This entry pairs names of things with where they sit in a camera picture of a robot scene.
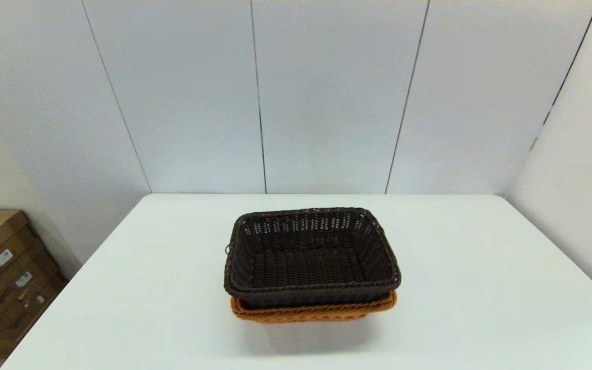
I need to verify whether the dark brown wicker basket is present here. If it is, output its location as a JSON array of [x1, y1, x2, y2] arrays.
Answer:
[[224, 207, 402, 309]]

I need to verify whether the orange wicker basket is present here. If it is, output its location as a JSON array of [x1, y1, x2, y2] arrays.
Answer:
[[230, 290, 397, 324]]

